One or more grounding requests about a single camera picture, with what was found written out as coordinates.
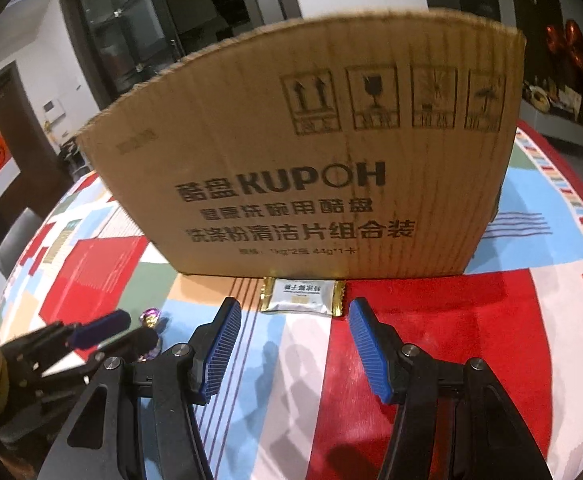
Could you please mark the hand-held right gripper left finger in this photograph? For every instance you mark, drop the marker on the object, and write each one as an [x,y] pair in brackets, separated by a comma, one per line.
[219,355]

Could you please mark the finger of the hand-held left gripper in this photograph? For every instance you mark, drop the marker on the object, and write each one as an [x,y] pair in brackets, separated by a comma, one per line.
[136,342]
[98,330]

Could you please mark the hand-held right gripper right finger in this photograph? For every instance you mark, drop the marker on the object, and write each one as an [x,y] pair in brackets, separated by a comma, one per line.
[369,360]

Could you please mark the purple foil candy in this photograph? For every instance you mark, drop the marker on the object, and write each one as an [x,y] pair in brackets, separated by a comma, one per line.
[150,316]

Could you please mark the silver snack packet gold ends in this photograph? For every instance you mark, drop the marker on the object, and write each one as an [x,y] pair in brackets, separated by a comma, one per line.
[301,296]

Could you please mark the brown cardboard box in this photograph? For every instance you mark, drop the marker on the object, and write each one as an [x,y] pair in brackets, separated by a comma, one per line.
[296,160]

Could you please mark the colourful patchwork tablecloth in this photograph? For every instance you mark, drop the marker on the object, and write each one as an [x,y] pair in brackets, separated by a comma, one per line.
[446,320]

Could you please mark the grey chair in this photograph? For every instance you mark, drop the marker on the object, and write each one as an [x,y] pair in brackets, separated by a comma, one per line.
[18,240]

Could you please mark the brown wooden door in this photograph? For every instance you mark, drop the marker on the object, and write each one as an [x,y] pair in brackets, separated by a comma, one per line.
[21,125]

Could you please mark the red balloons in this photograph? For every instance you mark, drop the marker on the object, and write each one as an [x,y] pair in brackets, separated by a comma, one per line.
[569,45]

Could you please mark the white wall panel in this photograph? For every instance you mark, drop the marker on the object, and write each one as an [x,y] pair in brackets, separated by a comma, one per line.
[54,110]

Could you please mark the glass door dark frame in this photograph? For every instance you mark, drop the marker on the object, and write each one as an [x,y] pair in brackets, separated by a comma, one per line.
[171,25]

